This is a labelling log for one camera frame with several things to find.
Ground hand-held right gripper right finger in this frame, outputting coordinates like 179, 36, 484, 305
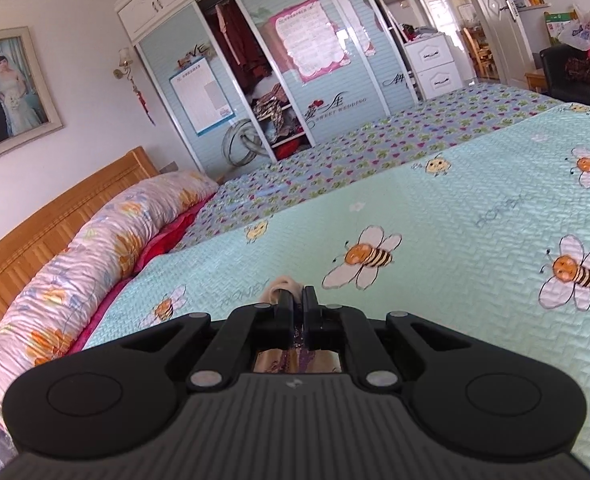
303, 285, 476, 394

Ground pile of clothes in wardrobe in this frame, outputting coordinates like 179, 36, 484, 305
251, 85, 310, 161

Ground wooden headboard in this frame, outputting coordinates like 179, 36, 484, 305
0, 146, 160, 351

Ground bee-printed green quilt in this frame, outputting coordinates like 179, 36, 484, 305
80, 102, 590, 471

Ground heart-printed bed sheet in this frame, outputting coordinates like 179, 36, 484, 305
175, 82, 570, 256

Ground framed wedding photo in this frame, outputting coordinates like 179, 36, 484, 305
0, 26, 64, 171

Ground black sofa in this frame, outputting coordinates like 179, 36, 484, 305
540, 42, 590, 111

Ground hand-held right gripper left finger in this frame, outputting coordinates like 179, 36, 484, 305
119, 290, 304, 393

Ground blue-bordered poster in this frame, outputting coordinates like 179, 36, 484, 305
169, 64, 236, 136

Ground pink-bordered poster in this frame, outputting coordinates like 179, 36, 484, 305
267, 0, 353, 85

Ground green cardboard box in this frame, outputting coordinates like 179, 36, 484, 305
544, 10, 580, 47

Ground long floral pillow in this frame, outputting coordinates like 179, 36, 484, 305
0, 170, 220, 436

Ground red hanging ornament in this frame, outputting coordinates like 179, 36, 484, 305
127, 72, 156, 127

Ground white drawer cabinet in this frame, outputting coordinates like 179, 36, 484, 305
404, 32, 463, 101

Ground dark red hanging clothes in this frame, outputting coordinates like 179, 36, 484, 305
215, 0, 276, 93

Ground white plastic bag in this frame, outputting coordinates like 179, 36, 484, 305
559, 5, 590, 52

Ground wall lamp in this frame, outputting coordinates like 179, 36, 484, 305
113, 47, 134, 81

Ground beige printed pajama top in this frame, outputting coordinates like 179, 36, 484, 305
251, 275, 346, 375

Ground wooden chair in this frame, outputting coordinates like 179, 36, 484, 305
462, 25, 500, 81

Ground white door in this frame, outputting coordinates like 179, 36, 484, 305
457, 0, 533, 88

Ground clothes on drawer cabinet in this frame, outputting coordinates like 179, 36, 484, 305
400, 22, 443, 43

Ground wardrobe with sliding doors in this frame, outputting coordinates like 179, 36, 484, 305
115, 0, 426, 186

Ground red blanket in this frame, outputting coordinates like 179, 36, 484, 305
67, 195, 216, 356

